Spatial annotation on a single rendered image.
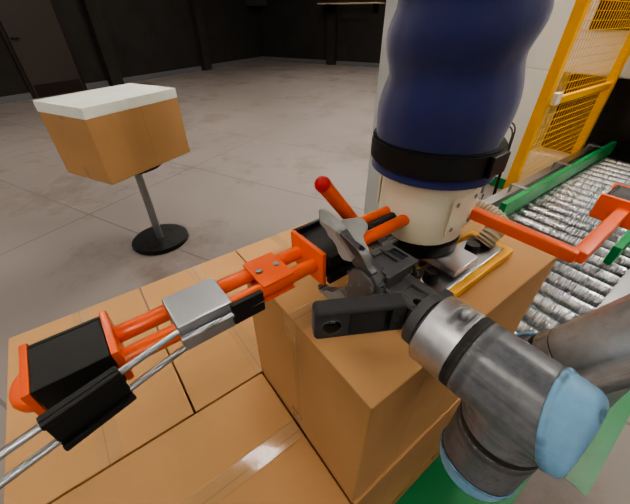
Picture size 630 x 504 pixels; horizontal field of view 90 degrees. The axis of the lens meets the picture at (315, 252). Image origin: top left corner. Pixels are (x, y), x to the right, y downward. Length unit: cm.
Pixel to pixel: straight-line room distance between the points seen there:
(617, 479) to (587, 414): 147
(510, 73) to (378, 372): 46
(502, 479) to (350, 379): 21
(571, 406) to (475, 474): 15
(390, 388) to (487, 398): 18
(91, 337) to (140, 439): 60
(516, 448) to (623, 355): 15
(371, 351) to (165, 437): 61
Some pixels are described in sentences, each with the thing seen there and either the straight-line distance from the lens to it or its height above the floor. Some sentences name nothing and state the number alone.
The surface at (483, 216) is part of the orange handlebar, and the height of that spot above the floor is 108.
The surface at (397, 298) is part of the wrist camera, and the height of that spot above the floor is 110.
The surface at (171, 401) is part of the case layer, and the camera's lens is 102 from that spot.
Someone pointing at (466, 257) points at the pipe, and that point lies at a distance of 69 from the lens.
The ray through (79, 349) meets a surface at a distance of 43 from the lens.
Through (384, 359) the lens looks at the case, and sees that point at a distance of 54.
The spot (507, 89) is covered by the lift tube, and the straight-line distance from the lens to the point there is 55.
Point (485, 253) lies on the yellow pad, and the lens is 77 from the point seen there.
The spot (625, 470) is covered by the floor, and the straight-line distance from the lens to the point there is 187.
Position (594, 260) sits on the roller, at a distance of 181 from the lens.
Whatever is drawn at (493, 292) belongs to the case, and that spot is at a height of 94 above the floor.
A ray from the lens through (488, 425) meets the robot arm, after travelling 39.
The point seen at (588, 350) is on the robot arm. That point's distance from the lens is 47.
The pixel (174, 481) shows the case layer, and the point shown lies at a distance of 93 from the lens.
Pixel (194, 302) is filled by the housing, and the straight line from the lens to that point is 43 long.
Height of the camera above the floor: 138
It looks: 37 degrees down
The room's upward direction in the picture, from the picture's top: straight up
